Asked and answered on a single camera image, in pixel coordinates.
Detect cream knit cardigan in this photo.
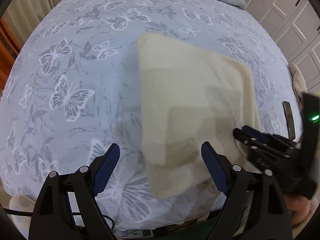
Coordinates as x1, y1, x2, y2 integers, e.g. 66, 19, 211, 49
137, 33, 260, 199

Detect person's right hand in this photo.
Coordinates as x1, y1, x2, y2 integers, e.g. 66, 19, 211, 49
284, 195, 312, 227

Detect black smartphone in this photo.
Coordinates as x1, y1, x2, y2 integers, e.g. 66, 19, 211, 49
283, 101, 296, 140

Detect beige folded garment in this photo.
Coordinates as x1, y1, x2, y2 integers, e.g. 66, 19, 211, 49
289, 62, 308, 103

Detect blue butterfly bedspread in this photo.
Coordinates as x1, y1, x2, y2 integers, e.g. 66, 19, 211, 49
1, 0, 302, 230

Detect white wardrobe doors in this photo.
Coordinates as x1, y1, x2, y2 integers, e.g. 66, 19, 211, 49
245, 0, 319, 92

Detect orange curtain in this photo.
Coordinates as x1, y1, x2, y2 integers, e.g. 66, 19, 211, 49
0, 18, 21, 90

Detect cream curtain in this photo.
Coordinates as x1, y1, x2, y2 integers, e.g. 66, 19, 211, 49
3, 0, 54, 45

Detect black cable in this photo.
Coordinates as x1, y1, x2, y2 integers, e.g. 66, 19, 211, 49
2, 207, 116, 230

